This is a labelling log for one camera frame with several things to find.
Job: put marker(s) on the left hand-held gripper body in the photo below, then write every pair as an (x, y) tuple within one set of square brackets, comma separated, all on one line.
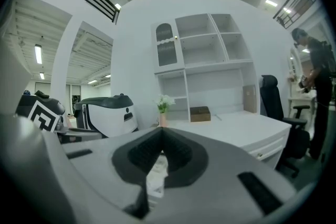
[(44, 118)]

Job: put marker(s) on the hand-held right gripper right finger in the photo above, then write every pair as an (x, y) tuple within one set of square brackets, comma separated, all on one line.
[(223, 191)]

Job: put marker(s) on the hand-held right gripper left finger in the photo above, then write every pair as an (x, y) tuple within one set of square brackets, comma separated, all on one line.
[(78, 178)]

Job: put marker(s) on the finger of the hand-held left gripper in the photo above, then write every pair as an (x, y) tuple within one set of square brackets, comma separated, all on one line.
[(81, 136)]

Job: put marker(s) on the white plastic bag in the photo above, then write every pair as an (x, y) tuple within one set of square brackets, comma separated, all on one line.
[(161, 164)]

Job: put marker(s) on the long white drawer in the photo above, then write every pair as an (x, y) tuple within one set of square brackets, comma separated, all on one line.
[(267, 148)]

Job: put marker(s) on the ceiling tube light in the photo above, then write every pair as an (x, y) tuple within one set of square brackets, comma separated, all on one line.
[(271, 2), (38, 53), (42, 76)]

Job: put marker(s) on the white desk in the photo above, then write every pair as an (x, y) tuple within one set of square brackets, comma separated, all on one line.
[(236, 128)]

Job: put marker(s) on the brown wooden box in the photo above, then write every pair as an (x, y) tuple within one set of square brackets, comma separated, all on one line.
[(200, 114)]

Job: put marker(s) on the pink vase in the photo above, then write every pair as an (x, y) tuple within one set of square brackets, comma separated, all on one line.
[(163, 120)]

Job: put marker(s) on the white artificial flowers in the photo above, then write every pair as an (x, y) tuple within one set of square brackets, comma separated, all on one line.
[(165, 102)]

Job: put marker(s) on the brown board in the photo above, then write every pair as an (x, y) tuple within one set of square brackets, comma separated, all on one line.
[(249, 99)]

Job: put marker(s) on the black office chair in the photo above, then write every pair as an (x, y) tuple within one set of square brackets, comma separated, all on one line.
[(273, 102)]

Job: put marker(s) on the white shelf hutch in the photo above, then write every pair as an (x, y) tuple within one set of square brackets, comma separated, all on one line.
[(210, 78)]

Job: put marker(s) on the white vanity table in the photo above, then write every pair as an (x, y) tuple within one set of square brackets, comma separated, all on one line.
[(294, 102)]

